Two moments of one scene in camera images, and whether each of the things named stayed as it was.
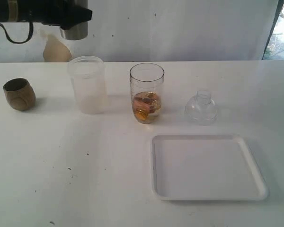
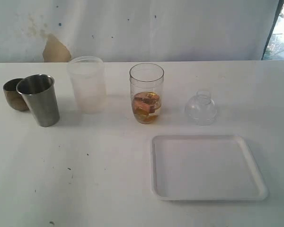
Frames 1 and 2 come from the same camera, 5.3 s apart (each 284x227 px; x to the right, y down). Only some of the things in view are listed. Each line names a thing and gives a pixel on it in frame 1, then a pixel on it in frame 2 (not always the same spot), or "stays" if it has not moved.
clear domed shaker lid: [201, 109] stays
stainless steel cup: [76, 32] to [39, 91]
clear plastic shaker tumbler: [146, 82] stays
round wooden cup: [19, 93] stays
